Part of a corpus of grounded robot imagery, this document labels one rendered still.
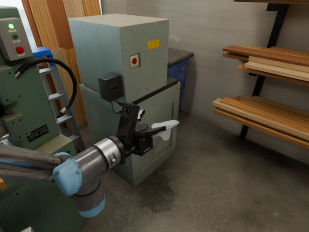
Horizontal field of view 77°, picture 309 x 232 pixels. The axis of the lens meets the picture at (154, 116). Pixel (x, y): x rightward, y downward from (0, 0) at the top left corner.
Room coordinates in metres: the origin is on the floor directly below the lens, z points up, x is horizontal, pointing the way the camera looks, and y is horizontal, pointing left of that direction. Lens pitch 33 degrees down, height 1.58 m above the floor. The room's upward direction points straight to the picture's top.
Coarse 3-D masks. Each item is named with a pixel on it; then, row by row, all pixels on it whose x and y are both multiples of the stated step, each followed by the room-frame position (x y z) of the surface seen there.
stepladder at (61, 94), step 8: (32, 48) 1.71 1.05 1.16; (40, 48) 1.71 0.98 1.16; (40, 56) 1.61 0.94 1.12; (48, 56) 1.69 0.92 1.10; (48, 64) 1.69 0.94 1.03; (40, 72) 1.60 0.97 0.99; (48, 72) 1.64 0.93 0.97; (56, 72) 1.71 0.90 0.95; (56, 80) 1.68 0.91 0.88; (48, 96) 1.59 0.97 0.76; (56, 96) 1.62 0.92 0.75; (64, 96) 1.66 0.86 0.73; (64, 104) 1.66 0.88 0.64; (72, 112) 1.69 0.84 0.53; (56, 120) 1.56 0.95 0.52; (64, 120) 1.58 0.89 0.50; (72, 120) 1.66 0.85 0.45; (72, 128) 1.63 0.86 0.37; (72, 136) 1.62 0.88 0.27; (80, 136) 1.66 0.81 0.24; (80, 144) 1.63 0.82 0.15
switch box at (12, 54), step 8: (0, 24) 0.85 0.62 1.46; (16, 24) 0.90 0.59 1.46; (0, 32) 0.85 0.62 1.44; (8, 32) 0.87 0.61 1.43; (16, 32) 0.89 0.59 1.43; (24, 32) 0.92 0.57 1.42; (0, 40) 0.85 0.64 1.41; (8, 40) 0.86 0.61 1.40; (24, 40) 0.91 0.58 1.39; (0, 48) 0.87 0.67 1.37; (8, 48) 0.85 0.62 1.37; (24, 48) 0.90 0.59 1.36; (8, 56) 0.84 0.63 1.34; (16, 56) 0.86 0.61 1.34; (24, 56) 0.89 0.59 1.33
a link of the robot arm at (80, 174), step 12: (84, 156) 0.33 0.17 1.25; (96, 156) 0.34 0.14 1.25; (60, 168) 0.29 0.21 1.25; (72, 168) 0.30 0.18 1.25; (84, 168) 0.30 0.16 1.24; (96, 168) 0.32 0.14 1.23; (108, 168) 0.34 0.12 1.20; (60, 180) 0.27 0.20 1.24; (72, 180) 0.28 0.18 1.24; (84, 180) 0.29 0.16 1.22; (96, 180) 0.31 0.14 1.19; (72, 192) 0.27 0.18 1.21; (84, 192) 0.29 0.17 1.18
